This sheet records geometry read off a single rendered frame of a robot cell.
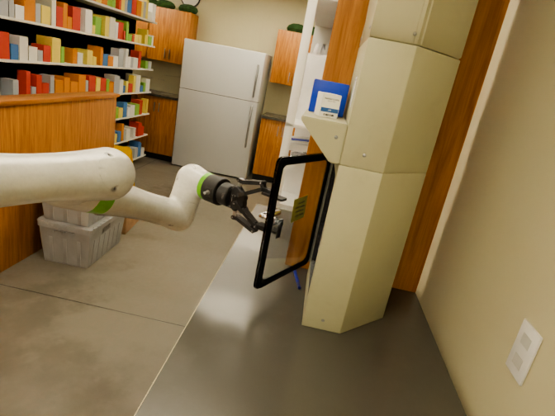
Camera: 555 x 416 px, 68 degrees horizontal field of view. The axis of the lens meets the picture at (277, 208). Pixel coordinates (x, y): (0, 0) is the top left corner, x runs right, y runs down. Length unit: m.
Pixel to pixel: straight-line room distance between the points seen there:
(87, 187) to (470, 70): 1.13
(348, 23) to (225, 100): 4.76
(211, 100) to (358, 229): 5.17
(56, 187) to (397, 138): 0.76
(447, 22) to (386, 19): 0.16
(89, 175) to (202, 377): 0.50
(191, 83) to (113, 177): 5.27
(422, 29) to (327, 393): 0.85
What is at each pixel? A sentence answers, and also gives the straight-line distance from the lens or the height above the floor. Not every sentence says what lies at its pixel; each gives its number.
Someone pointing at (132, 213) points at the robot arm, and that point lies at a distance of 1.28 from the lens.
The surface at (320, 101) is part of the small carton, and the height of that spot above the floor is 1.55.
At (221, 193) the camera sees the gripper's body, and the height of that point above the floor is 1.21.
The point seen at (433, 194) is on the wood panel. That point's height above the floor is 1.31.
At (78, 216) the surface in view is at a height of 0.40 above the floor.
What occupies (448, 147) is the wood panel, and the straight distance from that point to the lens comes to 1.47.
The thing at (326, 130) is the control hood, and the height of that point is 1.49.
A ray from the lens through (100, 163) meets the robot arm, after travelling 0.97.
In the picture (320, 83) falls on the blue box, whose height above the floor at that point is 1.59.
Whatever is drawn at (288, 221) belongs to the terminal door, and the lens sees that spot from 1.24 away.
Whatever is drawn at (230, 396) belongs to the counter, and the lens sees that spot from 0.97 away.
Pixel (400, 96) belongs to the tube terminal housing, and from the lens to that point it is 1.04.
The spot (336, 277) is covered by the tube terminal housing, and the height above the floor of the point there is 1.11.
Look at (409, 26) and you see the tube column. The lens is 1.06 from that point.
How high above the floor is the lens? 1.60
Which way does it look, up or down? 18 degrees down
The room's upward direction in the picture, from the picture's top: 11 degrees clockwise
